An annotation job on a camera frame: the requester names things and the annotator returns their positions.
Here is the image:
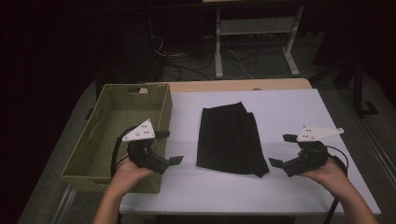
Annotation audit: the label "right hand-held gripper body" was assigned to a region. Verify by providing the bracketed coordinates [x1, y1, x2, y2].
[281, 125, 345, 178]

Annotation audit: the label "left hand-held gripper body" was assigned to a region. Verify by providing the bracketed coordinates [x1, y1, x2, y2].
[121, 119, 172, 175]

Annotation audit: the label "green woven basket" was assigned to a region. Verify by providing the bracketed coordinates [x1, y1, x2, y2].
[61, 83, 174, 194]

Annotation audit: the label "black shorts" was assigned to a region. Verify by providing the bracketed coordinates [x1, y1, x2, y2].
[195, 101, 270, 179]

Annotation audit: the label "person's right hand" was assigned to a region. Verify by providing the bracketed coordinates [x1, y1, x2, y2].
[297, 148, 348, 191]

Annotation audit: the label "white table cover sheet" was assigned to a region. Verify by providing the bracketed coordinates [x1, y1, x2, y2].
[120, 88, 381, 216]

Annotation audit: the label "black metal stand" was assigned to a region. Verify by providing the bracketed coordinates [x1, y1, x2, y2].
[311, 59, 379, 119]

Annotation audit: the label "white metal stand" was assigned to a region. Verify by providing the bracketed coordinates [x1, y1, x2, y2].
[214, 4, 304, 79]

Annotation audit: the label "left hand-held gripper black cable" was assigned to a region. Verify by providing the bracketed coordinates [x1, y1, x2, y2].
[110, 125, 138, 180]

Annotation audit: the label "hand-held gripper black cable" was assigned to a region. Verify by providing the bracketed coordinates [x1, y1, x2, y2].
[110, 125, 138, 180]
[323, 145, 349, 224]

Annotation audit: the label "right hand-held gripper black cable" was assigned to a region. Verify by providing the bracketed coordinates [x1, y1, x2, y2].
[323, 145, 349, 224]

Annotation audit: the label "tangle of black floor cables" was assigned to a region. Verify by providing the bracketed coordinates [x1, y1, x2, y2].
[151, 34, 260, 82]

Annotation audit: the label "white floor cable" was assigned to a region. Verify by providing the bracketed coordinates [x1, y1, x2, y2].
[223, 48, 254, 79]

